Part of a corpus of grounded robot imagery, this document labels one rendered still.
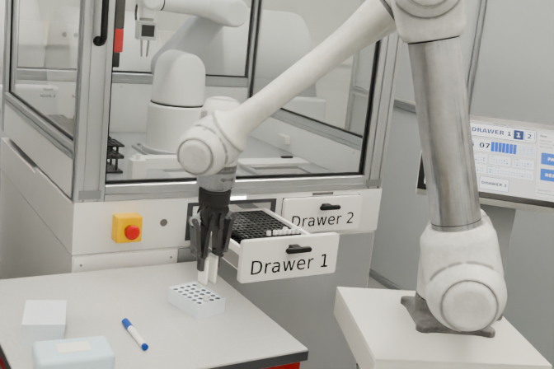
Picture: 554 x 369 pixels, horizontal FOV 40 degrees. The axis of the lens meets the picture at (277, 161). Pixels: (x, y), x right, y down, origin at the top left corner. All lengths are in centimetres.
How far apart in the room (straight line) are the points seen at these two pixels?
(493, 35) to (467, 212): 225
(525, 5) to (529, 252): 109
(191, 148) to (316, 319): 117
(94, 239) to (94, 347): 56
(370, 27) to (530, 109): 196
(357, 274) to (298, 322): 26
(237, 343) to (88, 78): 76
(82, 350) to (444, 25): 94
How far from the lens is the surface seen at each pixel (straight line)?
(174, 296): 191
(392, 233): 430
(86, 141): 202
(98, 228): 210
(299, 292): 247
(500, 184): 258
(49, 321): 170
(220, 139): 154
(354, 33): 165
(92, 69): 199
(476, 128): 267
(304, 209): 235
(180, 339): 175
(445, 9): 143
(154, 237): 216
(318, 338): 259
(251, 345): 175
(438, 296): 152
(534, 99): 351
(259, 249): 192
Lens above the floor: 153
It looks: 12 degrees down
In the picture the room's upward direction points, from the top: 6 degrees clockwise
